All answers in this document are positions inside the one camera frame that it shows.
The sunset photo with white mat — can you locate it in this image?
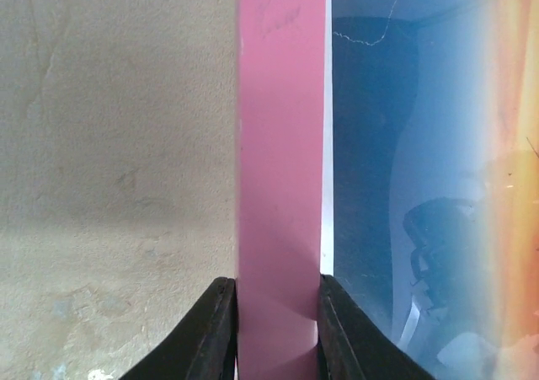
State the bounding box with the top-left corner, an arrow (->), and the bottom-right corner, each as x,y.
326,0 -> 538,379

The pink wooden picture frame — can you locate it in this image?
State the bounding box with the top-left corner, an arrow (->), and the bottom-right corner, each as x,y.
236,0 -> 326,379

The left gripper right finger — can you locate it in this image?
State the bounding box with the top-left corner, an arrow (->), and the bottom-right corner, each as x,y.
317,275 -> 434,380

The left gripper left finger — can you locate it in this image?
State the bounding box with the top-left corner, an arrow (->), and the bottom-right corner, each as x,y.
121,277 -> 237,380

